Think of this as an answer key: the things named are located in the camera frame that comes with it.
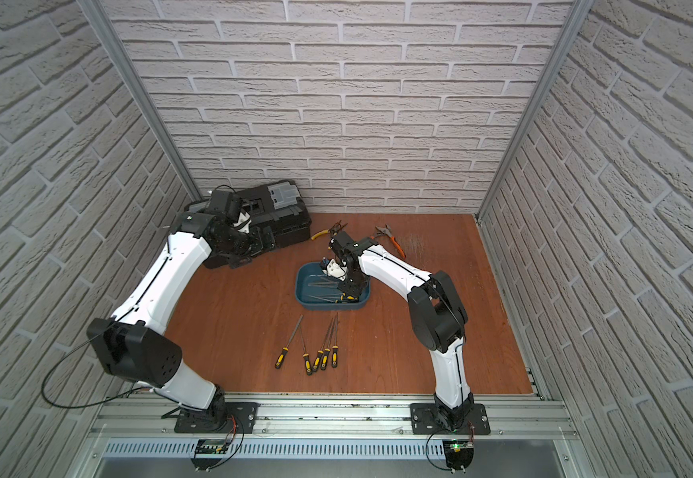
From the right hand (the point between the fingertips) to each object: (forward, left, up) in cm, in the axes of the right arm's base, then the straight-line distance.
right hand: (358, 285), depth 92 cm
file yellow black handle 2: (-19, +11, -6) cm, 22 cm away
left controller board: (-39, +40, -8) cm, 57 cm away
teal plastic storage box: (+1, +14, -4) cm, 15 cm away
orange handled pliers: (+27, -13, -5) cm, 30 cm away
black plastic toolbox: (+25, +25, +12) cm, 38 cm away
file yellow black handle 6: (+3, +8, -4) cm, 9 cm away
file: (-17, +23, -6) cm, 29 cm away
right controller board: (-45, -22, -8) cm, 51 cm away
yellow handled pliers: (+31, +7, -6) cm, 32 cm away
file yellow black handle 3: (-18, +8, -6) cm, 21 cm away
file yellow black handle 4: (-2, +5, -5) cm, 7 cm away
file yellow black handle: (-19, +13, -5) cm, 23 cm away
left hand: (+4, +24, +18) cm, 30 cm away
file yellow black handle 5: (+3, +11, 0) cm, 11 cm away
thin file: (-20, +17, -5) cm, 26 cm away
